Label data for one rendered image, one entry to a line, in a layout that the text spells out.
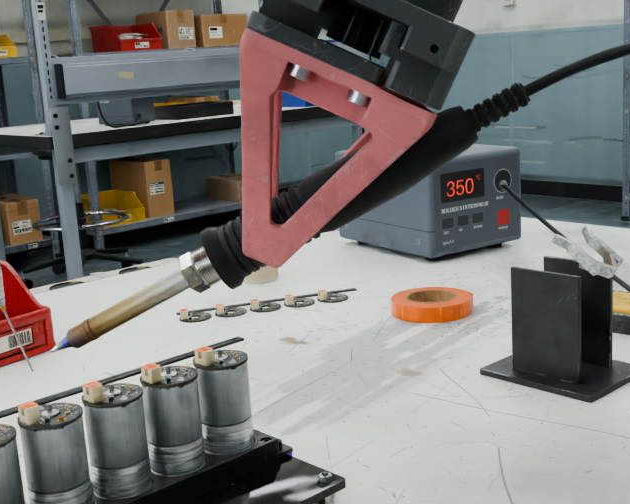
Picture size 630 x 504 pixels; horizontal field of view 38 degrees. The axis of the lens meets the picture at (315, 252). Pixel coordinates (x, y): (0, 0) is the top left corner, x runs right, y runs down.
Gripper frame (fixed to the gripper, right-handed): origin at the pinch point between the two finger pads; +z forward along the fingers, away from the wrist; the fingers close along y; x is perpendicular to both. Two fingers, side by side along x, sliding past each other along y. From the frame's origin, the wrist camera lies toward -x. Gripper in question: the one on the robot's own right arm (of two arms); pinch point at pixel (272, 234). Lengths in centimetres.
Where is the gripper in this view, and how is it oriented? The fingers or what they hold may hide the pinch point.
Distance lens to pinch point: 34.1
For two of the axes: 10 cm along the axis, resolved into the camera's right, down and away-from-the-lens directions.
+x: 9.2, 4.0, 0.5
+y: -0.4, 2.2, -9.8
